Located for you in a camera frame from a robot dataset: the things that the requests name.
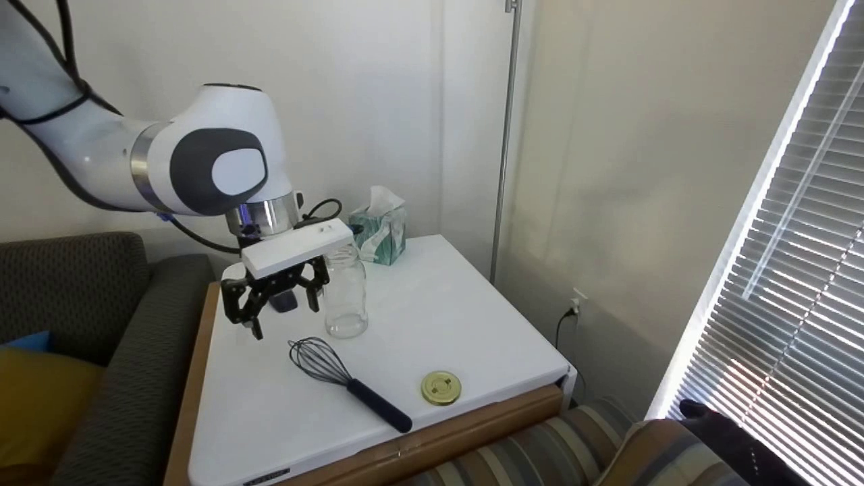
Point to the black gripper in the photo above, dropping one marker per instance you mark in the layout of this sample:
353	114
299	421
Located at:
246	295

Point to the black wire whisk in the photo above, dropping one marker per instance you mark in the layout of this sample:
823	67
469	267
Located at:
323	361

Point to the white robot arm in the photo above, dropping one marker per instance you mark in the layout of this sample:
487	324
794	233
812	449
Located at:
222	155

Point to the clear glass bottle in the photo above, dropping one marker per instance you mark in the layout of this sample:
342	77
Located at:
348	295

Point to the green patterned tissue box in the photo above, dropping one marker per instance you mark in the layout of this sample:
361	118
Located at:
380	228

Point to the white foam board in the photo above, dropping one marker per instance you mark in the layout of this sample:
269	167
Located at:
262	418

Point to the grey armchair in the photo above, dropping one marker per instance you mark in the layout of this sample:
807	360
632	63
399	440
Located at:
105	301

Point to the brown wooden table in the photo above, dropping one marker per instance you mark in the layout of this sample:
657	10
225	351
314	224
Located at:
385	463

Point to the yellow pillow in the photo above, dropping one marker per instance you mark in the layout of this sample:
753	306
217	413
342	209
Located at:
41	403

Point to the striped sofa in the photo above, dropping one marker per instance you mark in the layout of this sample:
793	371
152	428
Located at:
599	445

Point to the white window blinds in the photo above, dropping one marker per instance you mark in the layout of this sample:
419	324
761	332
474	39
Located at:
777	340

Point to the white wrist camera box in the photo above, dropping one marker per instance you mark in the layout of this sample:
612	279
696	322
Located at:
295	247

